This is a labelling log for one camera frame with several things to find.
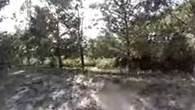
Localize green bushes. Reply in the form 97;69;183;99
61;52;120;74

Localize wood of trees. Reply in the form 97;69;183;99
0;0;195;91

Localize leaf-strewn dirt ground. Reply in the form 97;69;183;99
0;53;195;110

